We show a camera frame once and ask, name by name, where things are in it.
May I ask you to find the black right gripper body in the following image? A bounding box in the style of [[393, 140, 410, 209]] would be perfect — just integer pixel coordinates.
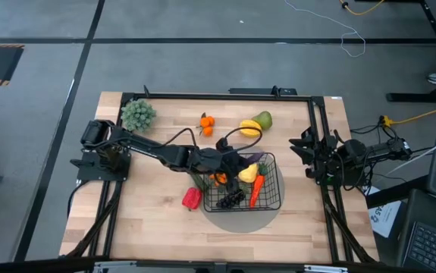
[[305, 127, 342, 179]]

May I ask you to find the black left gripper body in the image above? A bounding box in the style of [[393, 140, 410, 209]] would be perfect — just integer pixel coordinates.
[[193, 146, 237, 179]]

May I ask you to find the plain yellow gourd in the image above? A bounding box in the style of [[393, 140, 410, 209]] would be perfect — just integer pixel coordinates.
[[237, 162, 259, 184]]

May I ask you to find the tangerine cluster with leaves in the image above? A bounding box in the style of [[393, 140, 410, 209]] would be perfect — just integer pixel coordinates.
[[208, 172, 229, 187], [196, 111, 216, 138]]

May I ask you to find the dark purple grape bunch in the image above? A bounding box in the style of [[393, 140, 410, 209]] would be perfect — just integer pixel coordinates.
[[215, 188, 247, 209]]

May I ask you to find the orange carrot with green leaves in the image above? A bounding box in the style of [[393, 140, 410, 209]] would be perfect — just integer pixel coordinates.
[[249, 162, 270, 209]]

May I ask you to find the yellow striped squash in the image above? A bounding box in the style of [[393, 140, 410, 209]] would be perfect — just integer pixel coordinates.
[[239, 119, 263, 138]]

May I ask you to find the red bell pepper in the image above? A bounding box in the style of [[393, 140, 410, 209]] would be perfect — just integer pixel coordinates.
[[181, 187, 204, 212]]

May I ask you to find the green pear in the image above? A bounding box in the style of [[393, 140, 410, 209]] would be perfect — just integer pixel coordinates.
[[251, 110, 274, 130]]

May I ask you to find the round grey mat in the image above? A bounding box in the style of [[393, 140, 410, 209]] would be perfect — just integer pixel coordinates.
[[198, 146, 286, 234]]

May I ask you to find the green artichoke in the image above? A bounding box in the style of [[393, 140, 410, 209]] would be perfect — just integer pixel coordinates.
[[120, 98, 158, 133]]

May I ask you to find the black laptop keyboard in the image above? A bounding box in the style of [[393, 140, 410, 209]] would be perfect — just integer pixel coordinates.
[[401, 221, 436, 273]]

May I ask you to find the black bar with silver brackets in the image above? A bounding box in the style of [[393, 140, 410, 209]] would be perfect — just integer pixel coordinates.
[[0, 256, 436, 273]]

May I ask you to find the black wire basket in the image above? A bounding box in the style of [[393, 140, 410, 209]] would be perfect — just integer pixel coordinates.
[[202, 151, 282, 213]]

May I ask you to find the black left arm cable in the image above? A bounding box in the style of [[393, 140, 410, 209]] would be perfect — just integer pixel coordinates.
[[162, 126, 264, 155]]

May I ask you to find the black aluminium table frame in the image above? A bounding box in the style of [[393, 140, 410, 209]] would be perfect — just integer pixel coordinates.
[[60, 85, 380, 266]]

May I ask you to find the yellow extension cable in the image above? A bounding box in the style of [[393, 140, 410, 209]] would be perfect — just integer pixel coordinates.
[[382, 108, 436, 129]]

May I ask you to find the white floor cable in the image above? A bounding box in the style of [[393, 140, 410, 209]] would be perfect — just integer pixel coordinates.
[[284, 0, 367, 58]]

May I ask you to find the yellow cable with black plug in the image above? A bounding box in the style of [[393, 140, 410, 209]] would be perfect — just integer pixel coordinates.
[[338, 0, 385, 16]]

